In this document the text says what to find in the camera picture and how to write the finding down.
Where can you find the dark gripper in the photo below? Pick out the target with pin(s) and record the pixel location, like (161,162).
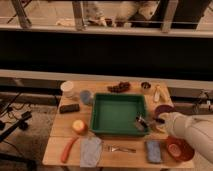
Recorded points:
(158,122)

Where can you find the blue sponge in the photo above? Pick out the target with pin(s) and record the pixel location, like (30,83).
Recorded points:
(153,151)

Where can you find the red bowl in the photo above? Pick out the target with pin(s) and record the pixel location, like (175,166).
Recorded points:
(179,149)

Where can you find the purple bowl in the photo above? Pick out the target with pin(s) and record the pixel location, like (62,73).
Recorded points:
(161,109)

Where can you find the small metal cup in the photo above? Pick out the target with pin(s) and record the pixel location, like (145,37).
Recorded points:
(145,86)

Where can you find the green plastic tray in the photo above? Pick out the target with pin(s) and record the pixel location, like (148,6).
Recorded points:
(115,114)

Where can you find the bunch of dark grapes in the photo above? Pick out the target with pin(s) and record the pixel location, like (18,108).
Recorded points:
(121,87)

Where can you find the metal fork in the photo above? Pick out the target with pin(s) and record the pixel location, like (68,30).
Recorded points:
(111,148)

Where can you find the wooden table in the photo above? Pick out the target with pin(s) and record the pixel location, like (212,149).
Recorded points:
(62,132)

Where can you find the grey folded cloth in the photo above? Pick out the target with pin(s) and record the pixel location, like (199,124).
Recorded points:
(90,152)

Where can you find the blue translucent cup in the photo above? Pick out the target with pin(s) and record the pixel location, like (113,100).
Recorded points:
(86,97)

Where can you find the red yellow apple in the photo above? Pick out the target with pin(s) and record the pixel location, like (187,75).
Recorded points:
(79,126)

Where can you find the black rectangular block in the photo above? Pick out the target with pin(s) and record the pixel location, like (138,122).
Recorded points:
(69,108)

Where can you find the orange carrot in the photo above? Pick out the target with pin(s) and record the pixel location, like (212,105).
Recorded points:
(67,149)

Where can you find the black tripod stand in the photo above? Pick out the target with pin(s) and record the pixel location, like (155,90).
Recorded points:
(30,164)

